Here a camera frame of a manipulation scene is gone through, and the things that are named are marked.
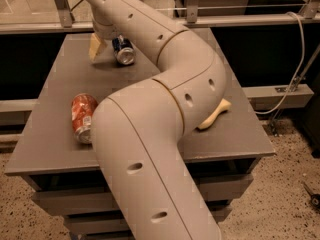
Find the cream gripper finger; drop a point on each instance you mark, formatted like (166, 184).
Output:
(97, 46)

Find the blue pepsi can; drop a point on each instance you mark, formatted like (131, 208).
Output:
(123, 50)

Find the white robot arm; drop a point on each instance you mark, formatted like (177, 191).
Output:
(135, 130)

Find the orange soda can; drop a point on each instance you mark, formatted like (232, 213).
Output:
(82, 108)

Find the yellow sponge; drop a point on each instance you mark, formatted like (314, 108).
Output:
(222, 107)

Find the grey drawer cabinet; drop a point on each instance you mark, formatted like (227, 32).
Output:
(65, 175)

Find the black caster wheel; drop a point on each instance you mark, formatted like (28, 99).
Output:
(314, 198)

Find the metal railing frame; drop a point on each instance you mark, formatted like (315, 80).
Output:
(250, 19)

